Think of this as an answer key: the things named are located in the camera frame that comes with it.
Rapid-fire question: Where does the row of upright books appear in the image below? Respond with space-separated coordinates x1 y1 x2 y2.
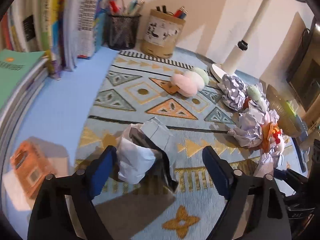
1 0 110 80

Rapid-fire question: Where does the orange toy radio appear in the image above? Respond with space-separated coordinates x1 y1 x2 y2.
10 140 56 199

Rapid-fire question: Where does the Hello Kitty plush toy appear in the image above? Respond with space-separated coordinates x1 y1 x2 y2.
259 122 285 168

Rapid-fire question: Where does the patterned blue woven mat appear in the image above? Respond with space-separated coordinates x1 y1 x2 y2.
75 48 260 239

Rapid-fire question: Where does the stack of green books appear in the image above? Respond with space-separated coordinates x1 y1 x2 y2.
0 48 50 131

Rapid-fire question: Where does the tan paper pen holder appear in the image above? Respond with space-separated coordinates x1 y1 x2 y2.
140 9 185 59

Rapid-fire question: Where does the white paper ball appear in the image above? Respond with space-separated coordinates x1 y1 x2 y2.
117 117 178 192

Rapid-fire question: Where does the pink plush dumpling toy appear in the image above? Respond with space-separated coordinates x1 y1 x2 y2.
169 67 209 98

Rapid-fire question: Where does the gold ribbed bowl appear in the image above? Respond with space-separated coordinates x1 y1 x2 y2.
266 85 304 138

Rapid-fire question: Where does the lined paper ball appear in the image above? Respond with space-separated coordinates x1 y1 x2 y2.
217 74 247 111

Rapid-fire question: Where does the black mesh pen holder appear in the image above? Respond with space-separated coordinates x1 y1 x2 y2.
105 15 141 50

